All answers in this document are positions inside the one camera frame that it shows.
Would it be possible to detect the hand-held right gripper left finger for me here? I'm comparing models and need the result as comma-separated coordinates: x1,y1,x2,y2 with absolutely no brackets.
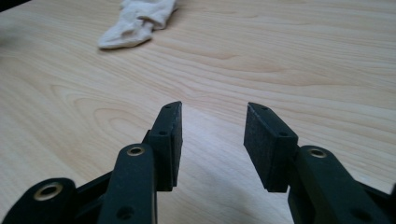
97,100,184,224

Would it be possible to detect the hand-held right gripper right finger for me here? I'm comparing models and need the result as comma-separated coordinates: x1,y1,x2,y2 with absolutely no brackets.
243,102,393,224

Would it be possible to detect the white sock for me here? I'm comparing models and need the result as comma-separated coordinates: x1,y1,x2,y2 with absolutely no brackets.
97,0,179,50

